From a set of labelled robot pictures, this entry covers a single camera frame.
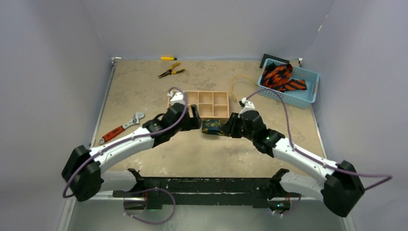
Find orange black striped tie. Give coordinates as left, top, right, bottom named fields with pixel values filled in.
left=260, top=63, right=307, bottom=92

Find yellow black pliers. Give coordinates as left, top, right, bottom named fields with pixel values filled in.
left=158, top=62, right=186, bottom=78

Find black flat box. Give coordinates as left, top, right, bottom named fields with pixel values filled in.
left=259, top=53, right=290, bottom=68

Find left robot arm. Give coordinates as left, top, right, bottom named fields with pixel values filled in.
left=61, top=103, right=202, bottom=202

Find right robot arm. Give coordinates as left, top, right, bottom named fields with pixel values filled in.
left=221, top=110, right=365, bottom=217

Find light blue plastic basket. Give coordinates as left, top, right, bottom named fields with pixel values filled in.
left=258, top=59, right=320, bottom=108

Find yellow cable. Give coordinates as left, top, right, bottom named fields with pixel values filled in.
left=230, top=74, right=259, bottom=103

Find yellow handled screwdriver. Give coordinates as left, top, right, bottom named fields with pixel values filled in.
left=160, top=56, right=183, bottom=61

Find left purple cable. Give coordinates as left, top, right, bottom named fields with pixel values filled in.
left=62, top=87, right=189, bottom=199

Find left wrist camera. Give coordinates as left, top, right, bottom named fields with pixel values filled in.
left=167, top=91, right=187, bottom=106

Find red handled adjustable wrench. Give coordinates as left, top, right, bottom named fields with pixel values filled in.
left=98, top=112, right=145, bottom=144

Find blue floral tie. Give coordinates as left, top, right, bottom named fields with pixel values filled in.
left=202, top=119, right=225, bottom=136

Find black base frame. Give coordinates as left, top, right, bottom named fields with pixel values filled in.
left=113, top=169, right=292, bottom=211

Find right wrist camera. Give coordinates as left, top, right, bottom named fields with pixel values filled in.
left=239, top=98, right=255, bottom=115

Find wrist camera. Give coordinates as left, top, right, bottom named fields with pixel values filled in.
left=167, top=91, right=187, bottom=106
left=239, top=98, right=255, bottom=115

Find wooden compartment tray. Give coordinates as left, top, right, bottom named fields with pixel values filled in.
left=186, top=90, right=230, bottom=122

